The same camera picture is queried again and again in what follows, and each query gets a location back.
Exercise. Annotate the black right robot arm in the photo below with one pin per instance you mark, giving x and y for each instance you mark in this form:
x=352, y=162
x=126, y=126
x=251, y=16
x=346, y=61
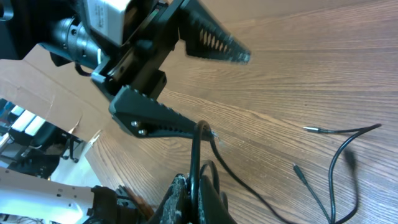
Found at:
x=28, y=196

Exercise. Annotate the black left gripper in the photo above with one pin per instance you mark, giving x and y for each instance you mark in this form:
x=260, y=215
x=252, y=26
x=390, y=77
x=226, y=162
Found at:
x=130, y=77

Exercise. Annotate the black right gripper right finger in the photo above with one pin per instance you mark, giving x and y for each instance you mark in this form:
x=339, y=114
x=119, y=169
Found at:
x=210, y=207

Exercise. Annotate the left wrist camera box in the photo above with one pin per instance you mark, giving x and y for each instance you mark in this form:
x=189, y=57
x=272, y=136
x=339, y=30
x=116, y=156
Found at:
x=109, y=17

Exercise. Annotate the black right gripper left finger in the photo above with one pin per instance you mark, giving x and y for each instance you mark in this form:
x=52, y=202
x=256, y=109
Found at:
x=173, y=207

